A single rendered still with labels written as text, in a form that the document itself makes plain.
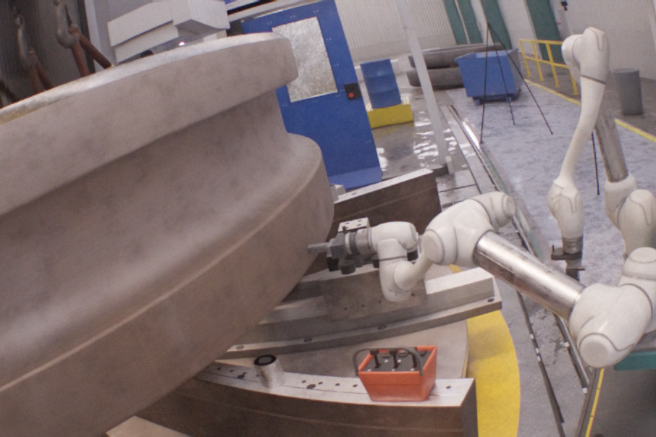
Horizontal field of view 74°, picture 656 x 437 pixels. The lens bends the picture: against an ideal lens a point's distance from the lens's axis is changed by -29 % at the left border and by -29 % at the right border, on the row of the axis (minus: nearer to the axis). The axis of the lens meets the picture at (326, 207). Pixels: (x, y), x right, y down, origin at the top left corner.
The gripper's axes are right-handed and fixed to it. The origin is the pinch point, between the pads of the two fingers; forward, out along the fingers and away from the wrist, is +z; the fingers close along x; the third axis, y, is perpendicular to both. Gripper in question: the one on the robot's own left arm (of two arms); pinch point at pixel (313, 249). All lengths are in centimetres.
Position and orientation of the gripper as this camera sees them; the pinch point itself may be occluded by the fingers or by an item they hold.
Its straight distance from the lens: 221.3
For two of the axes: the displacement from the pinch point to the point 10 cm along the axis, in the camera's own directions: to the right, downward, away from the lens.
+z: -9.4, 1.6, 3.1
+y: -2.4, -9.3, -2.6
